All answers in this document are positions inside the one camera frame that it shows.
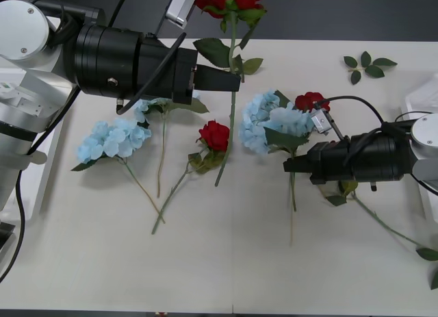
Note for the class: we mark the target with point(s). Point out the shallow white box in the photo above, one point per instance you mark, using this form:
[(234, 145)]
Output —
[(424, 94), (51, 180)]

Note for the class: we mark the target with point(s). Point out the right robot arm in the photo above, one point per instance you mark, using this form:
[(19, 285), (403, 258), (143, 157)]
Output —
[(376, 156)]

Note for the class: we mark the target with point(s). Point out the small pale blue flower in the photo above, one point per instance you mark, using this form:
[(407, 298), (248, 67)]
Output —
[(140, 111)]

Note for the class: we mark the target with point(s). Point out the red rose with thorny stem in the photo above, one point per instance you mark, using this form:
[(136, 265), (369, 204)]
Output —
[(308, 101)]

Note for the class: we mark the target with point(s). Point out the single loose green leaf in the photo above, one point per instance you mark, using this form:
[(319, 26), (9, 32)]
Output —
[(429, 254)]

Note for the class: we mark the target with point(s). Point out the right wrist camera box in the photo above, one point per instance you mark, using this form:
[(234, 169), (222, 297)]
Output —
[(320, 122)]

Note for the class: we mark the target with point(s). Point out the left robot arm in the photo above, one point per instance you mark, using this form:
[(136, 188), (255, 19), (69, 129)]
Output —
[(102, 60)]

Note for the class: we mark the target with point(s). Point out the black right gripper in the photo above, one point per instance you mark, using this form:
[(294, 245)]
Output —
[(330, 163)]

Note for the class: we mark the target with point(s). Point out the red rose with green stem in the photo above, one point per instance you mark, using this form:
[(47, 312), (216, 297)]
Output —
[(214, 133)]

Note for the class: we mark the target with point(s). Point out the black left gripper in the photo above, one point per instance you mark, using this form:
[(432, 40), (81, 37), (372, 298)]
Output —
[(179, 67)]

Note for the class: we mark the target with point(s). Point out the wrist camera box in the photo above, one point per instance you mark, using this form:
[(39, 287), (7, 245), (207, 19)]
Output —
[(181, 5), (320, 122)]

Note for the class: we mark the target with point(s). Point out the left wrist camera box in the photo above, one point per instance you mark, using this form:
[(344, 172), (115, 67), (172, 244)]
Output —
[(181, 5)]

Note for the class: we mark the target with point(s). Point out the loose twig of green leaves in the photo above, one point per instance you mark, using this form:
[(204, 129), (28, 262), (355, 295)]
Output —
[(373, 70)]

